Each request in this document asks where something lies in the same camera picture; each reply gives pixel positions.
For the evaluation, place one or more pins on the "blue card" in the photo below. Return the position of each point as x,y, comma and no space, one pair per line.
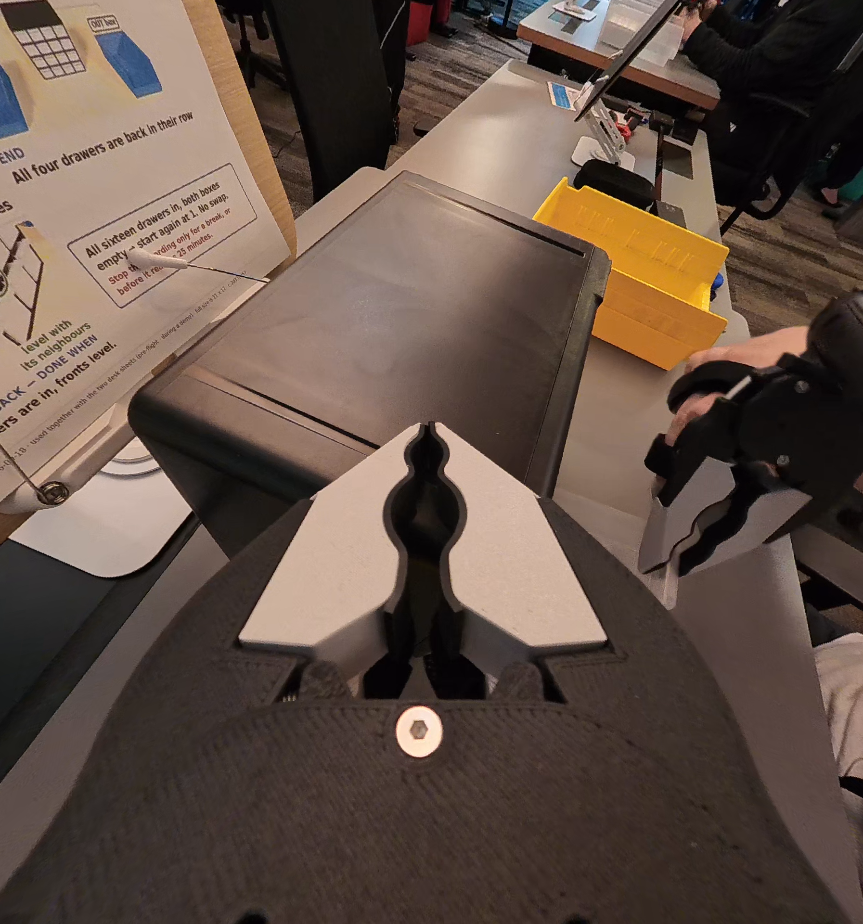
562,95

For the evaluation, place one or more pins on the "black pouch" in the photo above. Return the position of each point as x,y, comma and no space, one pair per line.
612,180

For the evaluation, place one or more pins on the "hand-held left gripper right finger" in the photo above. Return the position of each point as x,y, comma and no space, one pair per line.
525,577

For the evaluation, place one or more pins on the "wooden desk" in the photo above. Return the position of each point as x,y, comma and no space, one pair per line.
662,79

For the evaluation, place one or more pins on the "yellow plastic bin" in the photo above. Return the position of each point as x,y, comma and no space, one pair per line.
655,317

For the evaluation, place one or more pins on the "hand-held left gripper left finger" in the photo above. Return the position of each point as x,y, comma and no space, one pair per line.
323,577

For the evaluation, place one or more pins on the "person's white clothing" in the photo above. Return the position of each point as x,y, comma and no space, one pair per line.
861,722

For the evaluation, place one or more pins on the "person's right hand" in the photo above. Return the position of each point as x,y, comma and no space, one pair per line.
749,350

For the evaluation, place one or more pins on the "printed instruction poster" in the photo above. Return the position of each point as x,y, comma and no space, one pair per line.
113,144

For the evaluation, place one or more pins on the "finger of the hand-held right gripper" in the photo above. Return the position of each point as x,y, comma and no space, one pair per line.
767,509
680,516

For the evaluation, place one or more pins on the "black desk leg panel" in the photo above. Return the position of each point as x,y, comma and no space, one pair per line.
337,86

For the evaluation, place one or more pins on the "black office chair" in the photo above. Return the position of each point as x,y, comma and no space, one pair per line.
756,206

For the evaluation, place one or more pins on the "white tablet stand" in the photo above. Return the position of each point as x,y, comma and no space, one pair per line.
597,148

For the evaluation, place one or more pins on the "black drawer cabinet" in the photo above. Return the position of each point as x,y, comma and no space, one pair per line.
402,310

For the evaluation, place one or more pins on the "wooden poster board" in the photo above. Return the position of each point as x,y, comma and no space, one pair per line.
240,108

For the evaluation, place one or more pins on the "dark tablet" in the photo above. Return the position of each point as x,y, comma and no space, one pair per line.
633,54

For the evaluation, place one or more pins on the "white document stand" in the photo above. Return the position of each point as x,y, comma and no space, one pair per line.
113,534

